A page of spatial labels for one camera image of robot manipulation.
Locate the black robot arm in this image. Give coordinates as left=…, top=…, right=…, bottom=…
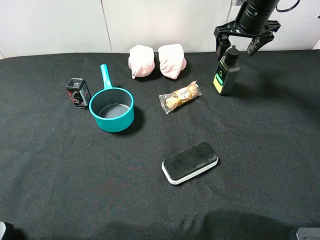
left=214, top=0, right=281, bottom=60

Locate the black whiteboard eraser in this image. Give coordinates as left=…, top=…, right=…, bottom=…
left=161, top=142, right=219, bottom=185

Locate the black tin box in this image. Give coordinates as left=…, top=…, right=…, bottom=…
left=66, top=78, right=91, bottom=109

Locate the black cable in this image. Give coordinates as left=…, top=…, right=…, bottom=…
left=274, top=0, right=301, bottom=13

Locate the dark grey pump bottle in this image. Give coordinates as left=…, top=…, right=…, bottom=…
left=213, top=45, right=240, bottom=95

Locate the pink towel left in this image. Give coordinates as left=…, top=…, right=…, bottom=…
left=128, top=44, right=155, bottom=79

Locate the teal saucepan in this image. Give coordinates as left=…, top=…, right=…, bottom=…
left=89, top=64, right=135, bottom=133

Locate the gold chocolate candy pack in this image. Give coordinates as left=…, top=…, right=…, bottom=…
left=159, top=81, right=202, bottom=115

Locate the pink towel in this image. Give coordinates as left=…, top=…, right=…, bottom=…
left=128, top=44, right=155, bottom=79
left=158, top=44, right=187, bottom=80

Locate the pink towel right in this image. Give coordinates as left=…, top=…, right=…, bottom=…
left=158, top=44, right=187, bottom=80

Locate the black table cloth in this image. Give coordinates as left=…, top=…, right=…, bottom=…
left=0, top=50, right=320, bottom=240

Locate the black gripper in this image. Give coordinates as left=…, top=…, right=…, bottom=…
left=213, top=19, right=282, bottom=61

